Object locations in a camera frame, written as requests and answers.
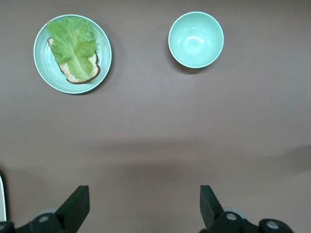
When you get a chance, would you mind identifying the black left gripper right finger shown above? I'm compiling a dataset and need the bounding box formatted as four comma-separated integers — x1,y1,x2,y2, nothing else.
199,185,261,233

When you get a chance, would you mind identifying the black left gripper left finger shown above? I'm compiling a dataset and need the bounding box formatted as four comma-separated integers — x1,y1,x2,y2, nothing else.
16,185,90,233

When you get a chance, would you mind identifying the bread slice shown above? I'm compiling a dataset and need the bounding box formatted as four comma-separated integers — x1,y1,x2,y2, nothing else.
47,36,101,84

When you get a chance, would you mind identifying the light green plate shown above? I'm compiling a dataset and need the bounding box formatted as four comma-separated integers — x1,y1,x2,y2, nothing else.
33,14,113,95

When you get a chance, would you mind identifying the green lettuce leaf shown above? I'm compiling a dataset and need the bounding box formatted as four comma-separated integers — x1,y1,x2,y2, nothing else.
46,16,98,80

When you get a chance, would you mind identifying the light green bowl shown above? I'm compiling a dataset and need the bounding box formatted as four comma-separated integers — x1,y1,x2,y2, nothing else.
168,11,225,69

